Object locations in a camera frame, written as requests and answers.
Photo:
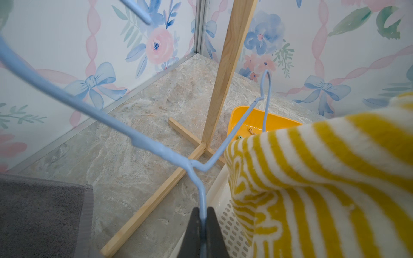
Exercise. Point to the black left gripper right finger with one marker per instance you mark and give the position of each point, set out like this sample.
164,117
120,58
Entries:
215,245

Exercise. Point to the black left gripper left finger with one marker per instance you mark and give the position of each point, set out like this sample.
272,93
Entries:
191,244

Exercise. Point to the light blue wire hanger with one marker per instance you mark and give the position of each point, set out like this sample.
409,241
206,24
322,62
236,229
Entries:
135,135

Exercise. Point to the yellow white striped towel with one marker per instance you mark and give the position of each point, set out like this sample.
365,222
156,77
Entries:
339,188

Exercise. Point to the white perforated plastic basket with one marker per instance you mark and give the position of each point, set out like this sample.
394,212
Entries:
219,197

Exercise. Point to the yellow plastic tray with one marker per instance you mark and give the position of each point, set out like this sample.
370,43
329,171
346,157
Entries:
255,121

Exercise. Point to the grey terry towel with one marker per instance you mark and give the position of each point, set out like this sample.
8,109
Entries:
46,219

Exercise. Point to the wooden clothes rack frame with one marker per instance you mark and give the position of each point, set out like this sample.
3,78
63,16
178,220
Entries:
173,111

